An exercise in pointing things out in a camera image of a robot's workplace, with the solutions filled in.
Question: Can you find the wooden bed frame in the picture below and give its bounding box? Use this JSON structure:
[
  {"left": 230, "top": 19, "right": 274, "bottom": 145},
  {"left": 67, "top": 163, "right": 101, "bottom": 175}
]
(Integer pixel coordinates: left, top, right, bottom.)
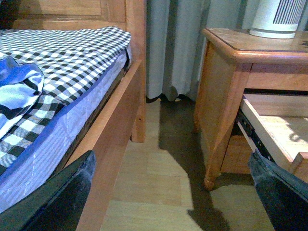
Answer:
[{"left": 13, "top": 0, "right": 146, "bottom": 231}]

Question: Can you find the wooden drawer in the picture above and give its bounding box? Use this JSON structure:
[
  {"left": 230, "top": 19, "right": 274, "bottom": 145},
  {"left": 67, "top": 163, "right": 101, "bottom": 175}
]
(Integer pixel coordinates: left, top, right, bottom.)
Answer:
[
  {"left": 237, "top": 93, "right": 308, "bottom": 181},
  {"left": 220, "top": 135, "right": 252, "bottom": 174}
]

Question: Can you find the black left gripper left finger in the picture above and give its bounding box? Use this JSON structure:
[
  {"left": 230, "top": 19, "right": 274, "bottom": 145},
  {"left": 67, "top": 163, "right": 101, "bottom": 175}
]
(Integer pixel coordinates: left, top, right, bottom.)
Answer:
[{"left": 0, "top": 150, "right": 96, "bottom": 231}]

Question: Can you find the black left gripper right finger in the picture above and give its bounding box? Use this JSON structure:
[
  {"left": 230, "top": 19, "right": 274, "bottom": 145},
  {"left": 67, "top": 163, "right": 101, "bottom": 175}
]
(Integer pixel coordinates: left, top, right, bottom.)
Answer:
[{"left": 248, "top": 150, "right": 308, "bottom": 231}]

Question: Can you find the grey striped mattress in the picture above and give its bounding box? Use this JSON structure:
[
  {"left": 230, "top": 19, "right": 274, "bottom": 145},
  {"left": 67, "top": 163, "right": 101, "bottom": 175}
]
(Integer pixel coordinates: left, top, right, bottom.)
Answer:
[{"left": 0, "top": 47, "right": 132, "bottom": 212}]

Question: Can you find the grey pleated curtain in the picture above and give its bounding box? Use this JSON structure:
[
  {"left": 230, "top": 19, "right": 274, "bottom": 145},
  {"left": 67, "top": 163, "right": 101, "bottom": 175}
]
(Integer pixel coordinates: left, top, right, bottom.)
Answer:
[{"left": 146, "top": 0, "right": 259, "bottom": 101}]

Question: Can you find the blue white cloth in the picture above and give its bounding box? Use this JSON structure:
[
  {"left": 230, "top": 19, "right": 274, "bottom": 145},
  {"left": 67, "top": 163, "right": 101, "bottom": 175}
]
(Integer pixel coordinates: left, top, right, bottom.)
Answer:
[{"left": 0, "top": 57, "right": 44, "bottom": 137}]

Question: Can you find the white cylindrical air purifier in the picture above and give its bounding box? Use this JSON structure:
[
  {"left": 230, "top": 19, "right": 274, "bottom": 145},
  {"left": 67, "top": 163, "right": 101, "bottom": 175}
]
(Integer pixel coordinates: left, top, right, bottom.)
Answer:
[{"left": 249, "top": 0, "right": 306, "bottom": 39}]

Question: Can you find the checkered black white bedsheet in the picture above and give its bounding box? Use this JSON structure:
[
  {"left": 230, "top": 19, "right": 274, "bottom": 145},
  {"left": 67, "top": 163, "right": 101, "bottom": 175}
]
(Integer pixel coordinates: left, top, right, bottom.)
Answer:
[{"left": 0, "top": 26, "right": 131, "bottom": 173}]

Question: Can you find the wooden nightstand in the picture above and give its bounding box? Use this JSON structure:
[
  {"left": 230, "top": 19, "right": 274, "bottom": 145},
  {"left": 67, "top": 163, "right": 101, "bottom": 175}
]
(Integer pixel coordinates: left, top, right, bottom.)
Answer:
[{"left": 194, "top": 28, "right": 308, "bottom": 191}]

